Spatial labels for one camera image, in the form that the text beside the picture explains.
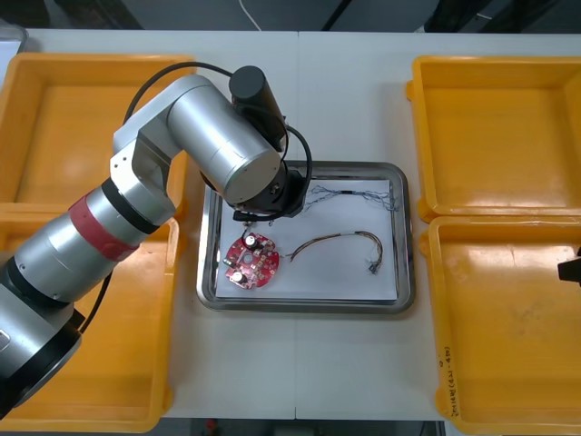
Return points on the steel tray with white sheet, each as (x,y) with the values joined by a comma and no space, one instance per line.
(9,50)

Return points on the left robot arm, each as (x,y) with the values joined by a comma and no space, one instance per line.
(213,136)

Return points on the white paper sheet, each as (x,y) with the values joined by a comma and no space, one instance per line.
(327,277)

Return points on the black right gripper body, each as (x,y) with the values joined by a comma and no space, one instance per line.
(578,268)

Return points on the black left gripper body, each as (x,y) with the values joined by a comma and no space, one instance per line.
(292,195)

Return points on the yellow-orange plastic bin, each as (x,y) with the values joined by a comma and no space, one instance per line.
(127,354)
(499,354)
(499,136)
(54,136)

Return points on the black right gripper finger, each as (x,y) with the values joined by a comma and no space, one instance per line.
(565,271)

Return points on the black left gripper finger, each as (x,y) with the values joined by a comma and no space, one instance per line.
(239,216)
(269,221)

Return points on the round red circuit board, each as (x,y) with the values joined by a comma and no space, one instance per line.
(252,263)

